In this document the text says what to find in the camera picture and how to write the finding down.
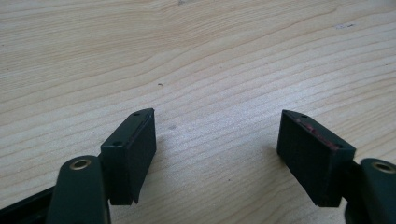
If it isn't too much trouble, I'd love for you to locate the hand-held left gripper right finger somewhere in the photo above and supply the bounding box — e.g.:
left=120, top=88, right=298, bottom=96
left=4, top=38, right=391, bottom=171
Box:
left=276, top=108, right=357, bottom=208

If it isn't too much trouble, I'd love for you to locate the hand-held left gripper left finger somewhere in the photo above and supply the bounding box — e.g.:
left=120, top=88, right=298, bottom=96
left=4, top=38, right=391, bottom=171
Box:
left=100, top=107, right=157, bottom=206

